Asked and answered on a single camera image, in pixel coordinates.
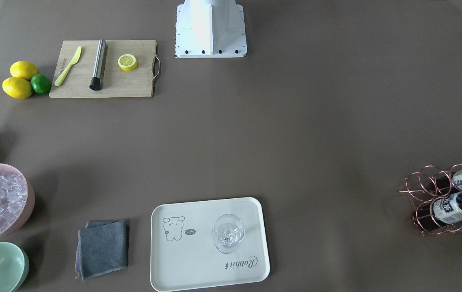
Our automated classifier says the grey folded cloth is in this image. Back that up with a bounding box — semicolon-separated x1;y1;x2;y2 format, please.
75;220;129;281

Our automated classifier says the copper wire bottle basket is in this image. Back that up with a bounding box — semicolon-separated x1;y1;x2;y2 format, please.
401;164;462;235

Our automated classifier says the steel muddler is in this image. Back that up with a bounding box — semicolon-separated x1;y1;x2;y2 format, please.
89;39;107;91

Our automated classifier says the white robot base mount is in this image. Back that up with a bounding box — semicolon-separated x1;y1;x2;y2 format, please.
174;0;248;58

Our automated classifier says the bamboo cutting board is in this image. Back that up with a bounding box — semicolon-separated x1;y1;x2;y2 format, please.
49;39;160;99

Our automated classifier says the yellow lemon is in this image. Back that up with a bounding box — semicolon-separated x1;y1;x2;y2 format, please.
2;77;34;99
9;61;39;81

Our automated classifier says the yellow plastic knife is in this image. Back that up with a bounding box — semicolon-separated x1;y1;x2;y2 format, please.
54;46;82;86

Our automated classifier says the tea bottle middle back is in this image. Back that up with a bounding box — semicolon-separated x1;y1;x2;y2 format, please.
411;192;462;232

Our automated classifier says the lower yellow lemon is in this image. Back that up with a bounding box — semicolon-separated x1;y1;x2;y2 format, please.
2;77;34;99

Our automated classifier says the half lemon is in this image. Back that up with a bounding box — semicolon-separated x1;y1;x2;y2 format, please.
117;54;138;72

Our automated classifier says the cream rabbit tray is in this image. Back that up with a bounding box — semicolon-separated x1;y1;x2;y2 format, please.
151;197;270;292

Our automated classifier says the green lime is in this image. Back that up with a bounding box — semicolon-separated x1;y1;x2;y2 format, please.
30;74;52;94

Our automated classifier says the clear wine glass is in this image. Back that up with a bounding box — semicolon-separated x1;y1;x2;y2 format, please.
212;214;245;254

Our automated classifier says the upper yellow lemon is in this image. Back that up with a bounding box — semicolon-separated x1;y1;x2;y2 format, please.
9;61;39;81

